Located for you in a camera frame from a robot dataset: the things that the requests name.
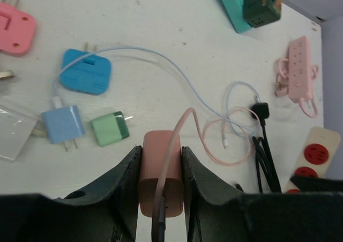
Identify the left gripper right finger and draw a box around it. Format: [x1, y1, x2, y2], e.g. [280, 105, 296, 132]
[182, 147, 342, 241]

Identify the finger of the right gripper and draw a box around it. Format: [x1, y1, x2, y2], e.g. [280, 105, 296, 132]
[290, 175, 343, 192]

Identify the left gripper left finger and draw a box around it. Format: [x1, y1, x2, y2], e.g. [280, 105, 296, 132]
[1, 146, 142, 241]

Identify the beige power strip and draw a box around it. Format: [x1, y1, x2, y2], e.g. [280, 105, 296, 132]
[284, 127, 341, 193]

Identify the thin pink usb cable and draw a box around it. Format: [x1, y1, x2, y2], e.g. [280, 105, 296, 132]
[151, 106, 259, 242]

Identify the salmon cube charger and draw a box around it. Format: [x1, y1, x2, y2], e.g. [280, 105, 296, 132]
[138, 130, 185, 218]

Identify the pink power cord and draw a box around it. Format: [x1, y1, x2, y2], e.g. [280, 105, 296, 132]
[274, 58, 319, 119]

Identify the light blue cube charger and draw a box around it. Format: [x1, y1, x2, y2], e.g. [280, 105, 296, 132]
[41, 105, 85, 151]

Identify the thin blue usb cable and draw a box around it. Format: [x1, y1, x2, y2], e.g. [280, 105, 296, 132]
[52, 46, 262, 149]

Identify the pink power strip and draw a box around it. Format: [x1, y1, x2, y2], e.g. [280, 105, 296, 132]
[288, 36, 313, 103]

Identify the white usb-c charger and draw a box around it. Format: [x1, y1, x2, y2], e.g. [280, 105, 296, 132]
[1, 105, 47, 162]

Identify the blue plug adapter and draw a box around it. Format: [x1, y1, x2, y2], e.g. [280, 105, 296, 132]
[59, 55, 112, 95]

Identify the white plug adapter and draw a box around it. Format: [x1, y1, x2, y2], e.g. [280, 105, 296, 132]
[0, 70, 14, 80]

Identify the dark green cube charger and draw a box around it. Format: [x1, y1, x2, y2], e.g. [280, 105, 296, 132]
[243, 0, 282, 28]

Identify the teal triangular power strip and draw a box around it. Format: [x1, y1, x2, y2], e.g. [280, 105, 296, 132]
[221, 0, 252, 34]

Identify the pink plug adapter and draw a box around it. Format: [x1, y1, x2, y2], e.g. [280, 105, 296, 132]
[1, 0, 37, 57]

